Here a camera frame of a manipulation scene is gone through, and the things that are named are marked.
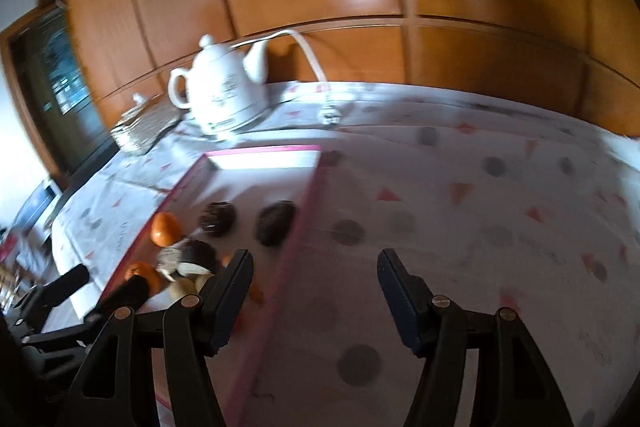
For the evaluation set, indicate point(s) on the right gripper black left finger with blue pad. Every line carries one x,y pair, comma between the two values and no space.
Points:
115,386

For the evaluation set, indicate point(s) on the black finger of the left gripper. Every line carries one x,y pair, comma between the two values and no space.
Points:
31,311
129,295

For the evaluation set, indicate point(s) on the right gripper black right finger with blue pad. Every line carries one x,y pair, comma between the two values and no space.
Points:
514,386

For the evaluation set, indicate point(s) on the orange mandarin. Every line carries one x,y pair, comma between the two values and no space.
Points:
165,229
152,277

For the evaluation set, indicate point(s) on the small yellow potato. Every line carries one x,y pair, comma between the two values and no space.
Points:
187,285

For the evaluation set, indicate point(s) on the dark cut root cylinder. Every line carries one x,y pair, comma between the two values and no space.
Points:
196,258

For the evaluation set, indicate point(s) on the dark round beet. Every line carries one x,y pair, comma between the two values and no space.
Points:
274,222
218,218

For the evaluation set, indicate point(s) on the tan cut root piece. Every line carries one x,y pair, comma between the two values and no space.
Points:
167,261

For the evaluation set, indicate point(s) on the pink rimmed white tray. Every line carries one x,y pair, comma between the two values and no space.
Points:
251,179

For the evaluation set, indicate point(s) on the dark glass cabinet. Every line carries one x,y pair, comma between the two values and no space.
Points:
50,93

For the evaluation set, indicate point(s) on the patterned white tablecloth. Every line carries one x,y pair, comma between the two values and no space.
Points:
494,204

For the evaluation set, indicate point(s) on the white ceramic electric kettle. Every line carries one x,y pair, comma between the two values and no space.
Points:
224,90

